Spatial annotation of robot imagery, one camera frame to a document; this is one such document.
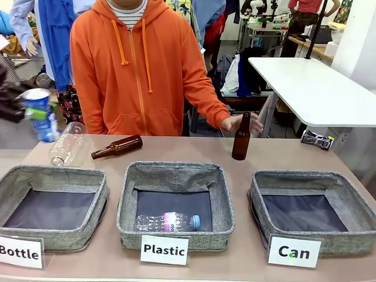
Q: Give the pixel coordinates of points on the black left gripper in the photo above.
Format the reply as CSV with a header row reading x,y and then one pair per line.
x,y
10,100

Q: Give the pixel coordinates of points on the blue drink can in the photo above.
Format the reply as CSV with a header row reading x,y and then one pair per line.
x,y
42,130

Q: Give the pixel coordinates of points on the brown glass beer bottle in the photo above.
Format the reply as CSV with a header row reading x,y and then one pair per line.
x,y
123,146
241,144

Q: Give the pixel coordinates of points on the person's right forearm orange sleeve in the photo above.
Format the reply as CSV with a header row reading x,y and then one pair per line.
x,y
88,111

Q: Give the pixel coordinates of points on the person's left forearm orange sleeve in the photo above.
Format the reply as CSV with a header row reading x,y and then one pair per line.
x,y
205,102

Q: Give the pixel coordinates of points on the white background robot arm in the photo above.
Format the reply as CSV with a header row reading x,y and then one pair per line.
x,y
252,6

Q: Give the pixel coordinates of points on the grey fabric basket labelled Bottle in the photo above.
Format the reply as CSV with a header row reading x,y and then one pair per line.
x,y
58,235

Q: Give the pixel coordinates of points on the grey fabric basket labelled Plastic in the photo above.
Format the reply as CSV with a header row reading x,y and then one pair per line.
x,y
173,176

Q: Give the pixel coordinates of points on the crushed black can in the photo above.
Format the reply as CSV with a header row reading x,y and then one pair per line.
x,y
315,140

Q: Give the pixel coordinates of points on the white sign reading Can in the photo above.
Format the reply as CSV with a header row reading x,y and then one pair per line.
x,y
293,252

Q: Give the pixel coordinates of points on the grey fabric basket labelled Can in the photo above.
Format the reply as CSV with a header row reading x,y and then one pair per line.
x,y
337,241

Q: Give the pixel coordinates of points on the person's left hand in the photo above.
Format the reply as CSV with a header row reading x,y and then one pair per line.
x,y
230,123

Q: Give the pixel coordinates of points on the red floral cloth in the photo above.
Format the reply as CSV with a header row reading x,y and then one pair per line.
x,y
69,105

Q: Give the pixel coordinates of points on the clear plastic bottle without cap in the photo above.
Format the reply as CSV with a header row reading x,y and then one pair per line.
x,y
69,144

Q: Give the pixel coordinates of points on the mannequin hand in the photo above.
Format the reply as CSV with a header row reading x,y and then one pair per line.
x,y
31,47

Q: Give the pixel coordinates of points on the blue hanging garment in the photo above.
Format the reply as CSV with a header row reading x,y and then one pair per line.
x,y
55,44

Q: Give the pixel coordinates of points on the light blue shirt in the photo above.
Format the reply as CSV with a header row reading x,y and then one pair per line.
x,y
22,17

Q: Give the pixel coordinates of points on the person in orange hoodie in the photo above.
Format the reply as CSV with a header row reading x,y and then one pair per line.
x,y
132,73

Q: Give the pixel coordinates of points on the white sign reading Bottle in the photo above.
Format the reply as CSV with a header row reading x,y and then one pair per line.
x,y
20,252

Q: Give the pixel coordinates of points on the clear plastic bottle blue cap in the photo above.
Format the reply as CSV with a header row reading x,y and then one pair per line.
x,y
158,223

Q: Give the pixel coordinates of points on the white sign reading Plastic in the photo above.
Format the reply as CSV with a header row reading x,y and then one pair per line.
x,y
164,249

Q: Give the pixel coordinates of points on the white plastic bag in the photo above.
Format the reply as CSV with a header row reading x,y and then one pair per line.
x,y
232,76

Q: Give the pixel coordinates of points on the white desk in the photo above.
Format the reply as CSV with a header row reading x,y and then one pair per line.
x,y
308,88

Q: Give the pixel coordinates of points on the wooden workbench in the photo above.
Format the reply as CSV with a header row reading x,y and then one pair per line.
x,y
311,47

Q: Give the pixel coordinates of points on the person in red shirt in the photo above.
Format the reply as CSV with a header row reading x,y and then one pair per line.
x,y
304,7

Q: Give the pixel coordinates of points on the black pole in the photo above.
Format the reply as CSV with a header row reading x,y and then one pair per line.
x,y
315,32

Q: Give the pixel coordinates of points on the white paper roll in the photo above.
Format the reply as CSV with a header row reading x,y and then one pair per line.
x,y
331,49

